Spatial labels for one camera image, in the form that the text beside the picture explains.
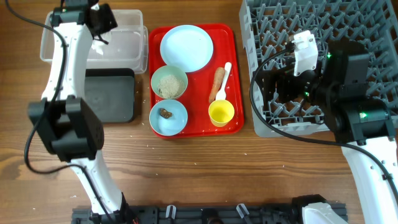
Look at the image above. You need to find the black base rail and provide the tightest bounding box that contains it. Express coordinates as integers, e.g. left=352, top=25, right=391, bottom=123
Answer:
left=71, top=203, right=348, bottom=224

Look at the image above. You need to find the light blue plate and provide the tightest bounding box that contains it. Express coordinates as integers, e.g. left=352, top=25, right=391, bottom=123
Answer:
left=160, top=25, right=214, bottom=73

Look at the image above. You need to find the yellow plastic cup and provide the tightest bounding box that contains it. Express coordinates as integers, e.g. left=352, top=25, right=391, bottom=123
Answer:
left=208, top=100, right=235, bottom=127

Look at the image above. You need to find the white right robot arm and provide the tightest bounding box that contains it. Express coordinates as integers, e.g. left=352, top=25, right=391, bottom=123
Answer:
left=249, top=40, right=397, bottom=223

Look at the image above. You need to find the white plastic spoon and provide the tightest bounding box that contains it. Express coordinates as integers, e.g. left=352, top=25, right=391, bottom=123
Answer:
left=215, top=62, right=232, bottom=100

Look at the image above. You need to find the orange carrot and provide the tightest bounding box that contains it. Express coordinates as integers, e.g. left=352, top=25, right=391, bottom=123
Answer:
left=208, top=67, right=225, bottom=103

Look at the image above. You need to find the red serving tray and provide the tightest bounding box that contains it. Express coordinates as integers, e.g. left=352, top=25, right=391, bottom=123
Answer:
left=148, top=23, right=245, bottom=139

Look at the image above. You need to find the clear plastic bin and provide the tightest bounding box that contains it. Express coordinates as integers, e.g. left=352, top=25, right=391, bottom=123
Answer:
left=40, top=9, right=147, bottom=76

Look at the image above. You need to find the grey dishwasher rack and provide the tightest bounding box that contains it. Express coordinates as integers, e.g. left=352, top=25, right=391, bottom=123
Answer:
left=239, top=0, right=397, bottom=135

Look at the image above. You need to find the brown food scrap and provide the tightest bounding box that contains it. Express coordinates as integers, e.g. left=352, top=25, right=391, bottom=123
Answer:
left=159, top=108, right=173, bottom=119

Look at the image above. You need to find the white napkin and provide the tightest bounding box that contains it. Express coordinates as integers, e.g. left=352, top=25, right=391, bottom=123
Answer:
left=91, top=31, right=112, bottom=55

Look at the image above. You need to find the black tray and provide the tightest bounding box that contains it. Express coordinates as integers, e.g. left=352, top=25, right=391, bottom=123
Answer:
left=85, top=68, right=135, bottom=124

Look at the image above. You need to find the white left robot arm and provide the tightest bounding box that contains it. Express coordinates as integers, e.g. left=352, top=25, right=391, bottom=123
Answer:
left=29, top=1, right=134, bottom=223

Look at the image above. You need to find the light blue bowl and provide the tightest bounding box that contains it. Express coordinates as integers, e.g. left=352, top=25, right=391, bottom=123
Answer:
left=149, top=100, right=188, bottom=136

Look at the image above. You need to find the white rice pile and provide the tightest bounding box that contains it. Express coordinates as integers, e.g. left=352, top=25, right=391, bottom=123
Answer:
left=158, top=75, right=185, bottom=99

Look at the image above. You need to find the mint green bowl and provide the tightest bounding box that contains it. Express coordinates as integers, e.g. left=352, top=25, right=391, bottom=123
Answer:
left=151, top=65, right=188, bottom=100

